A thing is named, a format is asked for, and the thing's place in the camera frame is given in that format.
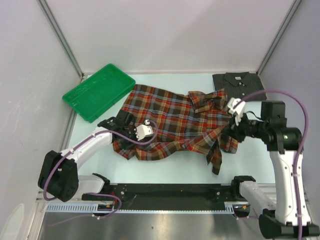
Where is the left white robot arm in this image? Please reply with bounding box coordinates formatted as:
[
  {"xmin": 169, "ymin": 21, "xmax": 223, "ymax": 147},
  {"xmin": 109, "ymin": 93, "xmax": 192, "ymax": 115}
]
[{"xmin": 38, "ymin": 110, "xmax": 137, "ymax": 202}]

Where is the green plastic tray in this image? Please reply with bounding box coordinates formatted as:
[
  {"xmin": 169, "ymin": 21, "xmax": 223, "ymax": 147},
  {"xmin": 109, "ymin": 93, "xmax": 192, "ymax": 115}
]
[{"xmin": 62, "ymin": 63, "xmax": 136, "ymax": 123}]

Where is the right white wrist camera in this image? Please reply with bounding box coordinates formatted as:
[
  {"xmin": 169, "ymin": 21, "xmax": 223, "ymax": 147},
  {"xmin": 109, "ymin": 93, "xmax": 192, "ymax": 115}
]
[{"xmin": 226, "ymin": 97, "xmax": 246, "ymax": 126}]

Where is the white slotted cable duct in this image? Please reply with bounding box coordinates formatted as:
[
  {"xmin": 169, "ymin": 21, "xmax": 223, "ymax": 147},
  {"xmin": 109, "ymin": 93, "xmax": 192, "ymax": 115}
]
[{"xmin": 46, "ymin": 202, "xmax": 251, "ymax": 215}]

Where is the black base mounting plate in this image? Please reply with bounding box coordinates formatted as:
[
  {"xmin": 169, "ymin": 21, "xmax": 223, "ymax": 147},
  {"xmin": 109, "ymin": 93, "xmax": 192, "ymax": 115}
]
[{"xmin": 81, "ymin": 182, "xmax": 251, "ymax": 217}]

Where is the folded dark striped shirt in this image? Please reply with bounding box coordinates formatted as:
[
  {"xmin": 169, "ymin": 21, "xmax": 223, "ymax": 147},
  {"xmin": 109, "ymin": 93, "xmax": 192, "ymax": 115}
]
[{"xmin": 212, "ymin": 72, "xmax": 264, "ymax": 100}]

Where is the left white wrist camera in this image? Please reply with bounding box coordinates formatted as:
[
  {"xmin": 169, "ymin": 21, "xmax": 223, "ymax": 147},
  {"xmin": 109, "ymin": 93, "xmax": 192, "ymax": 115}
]
[{"xmin": 135, "ymin": 119, "xmax": 154, "ymax": 141}]

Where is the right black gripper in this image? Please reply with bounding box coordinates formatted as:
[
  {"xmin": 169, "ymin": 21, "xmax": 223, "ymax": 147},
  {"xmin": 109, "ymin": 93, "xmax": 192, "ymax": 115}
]
[{"xmin": 220, "ymin": 108, "xmax": 267, "ymax": 142}]

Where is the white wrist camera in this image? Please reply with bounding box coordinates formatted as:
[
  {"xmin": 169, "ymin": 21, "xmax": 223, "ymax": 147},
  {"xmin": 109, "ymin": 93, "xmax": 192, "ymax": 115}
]
[
  {"xmin": 226, "ymin": 97, "xmax": 246, "ymax": 126},
  {"xmin": 135, "ymin": 119, "xmax": 154, "ymax": 141}
]

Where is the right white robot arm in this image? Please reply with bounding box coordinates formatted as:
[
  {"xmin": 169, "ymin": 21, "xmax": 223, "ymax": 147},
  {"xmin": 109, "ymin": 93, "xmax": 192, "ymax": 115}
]
[{"xmin": 225, "ymin": 98, "xmax": 320, "ymax": 240}]

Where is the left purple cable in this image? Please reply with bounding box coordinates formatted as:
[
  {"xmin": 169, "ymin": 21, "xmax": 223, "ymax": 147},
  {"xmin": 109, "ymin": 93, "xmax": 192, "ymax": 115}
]
[{"xmin": 42, "ymin": 120, "xmax": 158, "ymax": 227}]

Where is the red plaid long sleeve shirt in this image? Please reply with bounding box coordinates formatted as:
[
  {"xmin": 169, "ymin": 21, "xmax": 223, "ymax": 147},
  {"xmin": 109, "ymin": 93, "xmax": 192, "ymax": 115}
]
[{"xmin": 112, "ymin": 84, "xmax": 238, "ymax": 175}]

